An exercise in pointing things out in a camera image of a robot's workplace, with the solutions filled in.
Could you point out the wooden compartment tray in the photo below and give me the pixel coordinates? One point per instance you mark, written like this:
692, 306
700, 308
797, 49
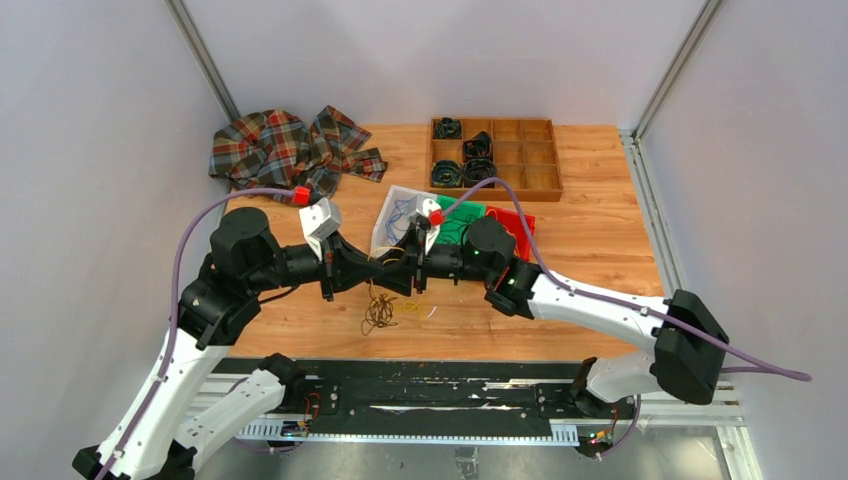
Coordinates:
524, 152

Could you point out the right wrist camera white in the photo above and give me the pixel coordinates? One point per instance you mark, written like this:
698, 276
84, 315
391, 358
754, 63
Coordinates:
426, 216

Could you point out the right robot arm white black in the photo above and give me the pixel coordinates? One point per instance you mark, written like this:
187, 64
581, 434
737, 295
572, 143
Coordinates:
677, 339

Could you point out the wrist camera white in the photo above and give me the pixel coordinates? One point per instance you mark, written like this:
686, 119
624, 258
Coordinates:
426, 216
318, 222

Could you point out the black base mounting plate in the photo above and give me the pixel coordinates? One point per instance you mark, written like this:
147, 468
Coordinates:
442, 400

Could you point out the rolled belt bottom right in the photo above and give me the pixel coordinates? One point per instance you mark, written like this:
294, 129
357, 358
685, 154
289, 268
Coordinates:
475, 170

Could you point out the rolled belt middle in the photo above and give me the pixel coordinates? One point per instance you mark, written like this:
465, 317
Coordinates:
478, 147

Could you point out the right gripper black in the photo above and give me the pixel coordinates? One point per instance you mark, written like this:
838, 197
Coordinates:
413, 262

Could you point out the red plastic bin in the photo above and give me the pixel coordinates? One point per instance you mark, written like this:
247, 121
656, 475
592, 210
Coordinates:
512, 222

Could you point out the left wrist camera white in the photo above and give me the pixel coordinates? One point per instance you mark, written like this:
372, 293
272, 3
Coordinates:
318, 222

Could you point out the green plastic bin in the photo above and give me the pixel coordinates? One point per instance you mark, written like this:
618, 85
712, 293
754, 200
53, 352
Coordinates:
457, 221

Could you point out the rolled belt bottom left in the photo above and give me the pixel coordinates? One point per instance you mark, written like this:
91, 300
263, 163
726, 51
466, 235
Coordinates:
446, 174

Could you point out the plaid cloth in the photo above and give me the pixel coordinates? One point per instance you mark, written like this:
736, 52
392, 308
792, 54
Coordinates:
277, 149

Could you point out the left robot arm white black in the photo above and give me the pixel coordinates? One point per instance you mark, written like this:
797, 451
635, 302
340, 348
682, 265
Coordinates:
156, 439

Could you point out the rolled belt top left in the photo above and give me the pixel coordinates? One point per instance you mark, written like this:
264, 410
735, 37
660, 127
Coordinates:
447, 128

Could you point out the white plastic bin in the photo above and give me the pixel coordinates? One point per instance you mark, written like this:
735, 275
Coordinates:
392, 226

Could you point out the rolled belt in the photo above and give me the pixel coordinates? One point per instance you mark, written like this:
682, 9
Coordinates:
446, 174
475, 170
478, 147
447, 128

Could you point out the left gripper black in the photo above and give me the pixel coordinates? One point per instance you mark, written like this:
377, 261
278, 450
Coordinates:
343, 267

